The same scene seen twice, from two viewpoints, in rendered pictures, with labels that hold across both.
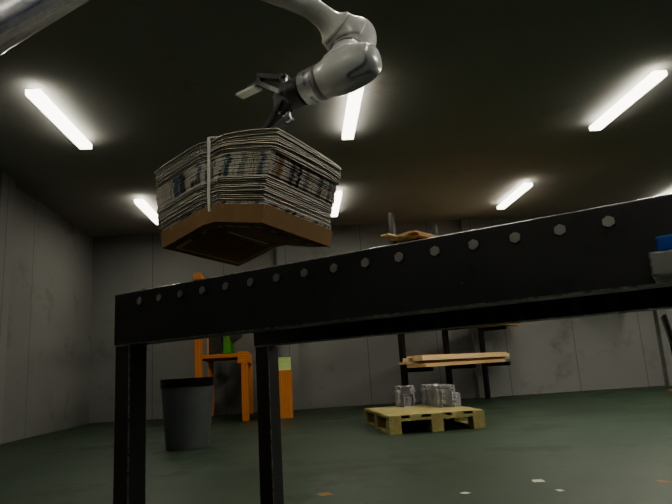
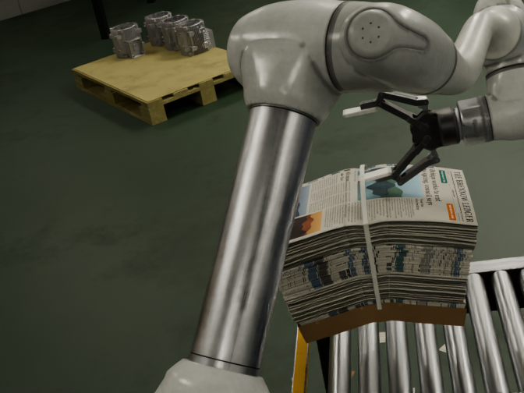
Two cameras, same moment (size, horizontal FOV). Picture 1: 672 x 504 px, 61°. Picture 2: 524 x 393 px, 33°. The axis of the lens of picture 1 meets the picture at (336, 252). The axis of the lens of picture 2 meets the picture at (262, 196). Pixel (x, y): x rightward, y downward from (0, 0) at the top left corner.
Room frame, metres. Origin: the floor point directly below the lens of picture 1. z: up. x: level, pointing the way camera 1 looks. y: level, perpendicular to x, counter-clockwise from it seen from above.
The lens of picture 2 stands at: (0.02, 0.99, 2.00)
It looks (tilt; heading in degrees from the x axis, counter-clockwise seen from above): 26 degrees down; 339
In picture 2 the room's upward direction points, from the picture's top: 11 degrees counter-clockwise
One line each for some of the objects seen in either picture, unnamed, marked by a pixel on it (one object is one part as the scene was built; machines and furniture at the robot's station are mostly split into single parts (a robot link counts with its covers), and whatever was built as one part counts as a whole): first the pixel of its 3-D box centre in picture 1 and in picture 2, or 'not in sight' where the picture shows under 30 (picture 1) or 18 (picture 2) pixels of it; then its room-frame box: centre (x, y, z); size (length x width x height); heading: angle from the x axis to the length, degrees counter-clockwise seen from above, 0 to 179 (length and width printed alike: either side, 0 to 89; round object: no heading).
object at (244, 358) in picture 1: (244, 346); not in sight; (8.80, 1.47, 1.03); 1.63 x 1.42 x 2.06; 4
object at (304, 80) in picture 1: (312, 85); (472, 121); (1.34, 0.03, 1.30); 0.09 x 0.06 x 0.09; 149
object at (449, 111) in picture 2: (289, 96); (434, 129); (1.38, 0.09, 1.30); 0.09 x 0.07 x 0.08; 59
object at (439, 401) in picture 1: (417, 405); (160, 60); (6.06, -0.74, 0.19); 1.36 x 0.96 x 0.38; 5
